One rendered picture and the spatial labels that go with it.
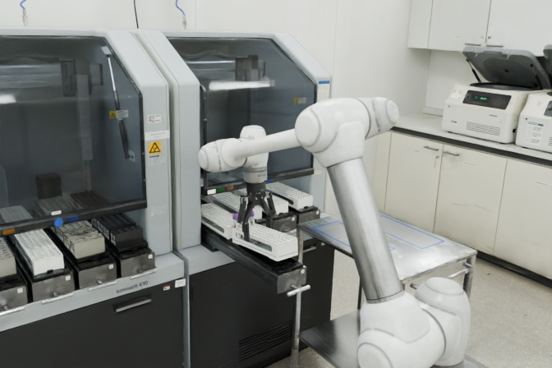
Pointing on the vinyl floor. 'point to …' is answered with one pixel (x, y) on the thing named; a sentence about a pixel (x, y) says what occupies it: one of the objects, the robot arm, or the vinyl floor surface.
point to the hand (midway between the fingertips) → (258, 232)
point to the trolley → (422, 252)
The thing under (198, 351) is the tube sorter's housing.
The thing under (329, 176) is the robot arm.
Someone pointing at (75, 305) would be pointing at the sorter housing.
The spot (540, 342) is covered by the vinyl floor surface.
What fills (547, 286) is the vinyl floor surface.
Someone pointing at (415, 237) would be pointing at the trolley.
